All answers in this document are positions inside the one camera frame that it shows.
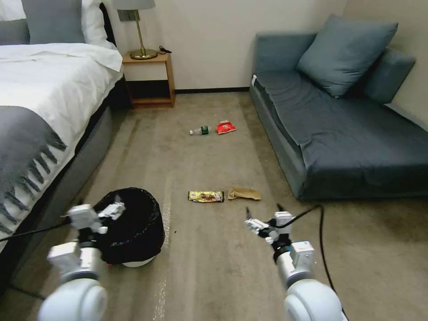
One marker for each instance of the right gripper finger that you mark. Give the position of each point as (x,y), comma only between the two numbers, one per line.
(279,208)
(255,224)

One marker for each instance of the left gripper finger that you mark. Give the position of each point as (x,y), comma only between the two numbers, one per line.
(102,229)
(113,210)

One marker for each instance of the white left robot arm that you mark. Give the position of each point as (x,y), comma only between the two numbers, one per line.
(75,299)

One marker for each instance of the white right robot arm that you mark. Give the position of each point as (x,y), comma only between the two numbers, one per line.
(311,297)

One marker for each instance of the trash bin with black bag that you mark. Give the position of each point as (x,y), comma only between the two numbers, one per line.
(140,220)

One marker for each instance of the crumpled brown paper bag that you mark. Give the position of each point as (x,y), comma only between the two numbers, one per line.
(244,194)

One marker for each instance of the grey bed base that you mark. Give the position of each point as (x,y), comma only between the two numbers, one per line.
(67,187)

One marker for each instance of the dark gold snack wrapper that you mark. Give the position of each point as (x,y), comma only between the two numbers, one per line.
(206,196)

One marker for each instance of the blue grey sofa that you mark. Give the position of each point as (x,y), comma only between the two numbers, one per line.
(334,140)

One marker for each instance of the red snack bag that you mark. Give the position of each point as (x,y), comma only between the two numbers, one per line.
(225,127)

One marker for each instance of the clear plastic bottle green label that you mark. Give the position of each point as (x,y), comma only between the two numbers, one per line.
(200,130)

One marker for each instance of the grey fringed blanket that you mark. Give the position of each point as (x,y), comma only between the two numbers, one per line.
(20,150)

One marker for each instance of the wooden nightstand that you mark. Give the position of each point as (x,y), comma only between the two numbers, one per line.
(147,97)

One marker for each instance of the white bed duvet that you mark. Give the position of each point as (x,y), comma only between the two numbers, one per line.
(50,77)

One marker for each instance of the brass table lamp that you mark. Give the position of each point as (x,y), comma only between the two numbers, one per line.
(143,53)

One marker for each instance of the large blue square cushion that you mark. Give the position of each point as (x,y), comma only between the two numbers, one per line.
(344,55)

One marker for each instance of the blue rectangular back cushion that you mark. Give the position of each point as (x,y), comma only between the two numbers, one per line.
(391,80)

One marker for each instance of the dark headboard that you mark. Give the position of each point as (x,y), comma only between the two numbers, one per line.
(108,23)

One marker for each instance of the white pillow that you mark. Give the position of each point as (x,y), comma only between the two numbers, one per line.
(95,23)
(11,8)

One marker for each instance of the large grey pillow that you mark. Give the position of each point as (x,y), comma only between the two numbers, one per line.
(53,20)

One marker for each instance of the grey bolster pillow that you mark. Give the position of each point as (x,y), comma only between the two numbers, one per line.
(13,31)

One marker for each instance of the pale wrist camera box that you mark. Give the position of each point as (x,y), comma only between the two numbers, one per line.
(284,220)
(82,216)

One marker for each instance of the grey wall switch plate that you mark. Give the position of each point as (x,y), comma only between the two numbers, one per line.
(127,15)

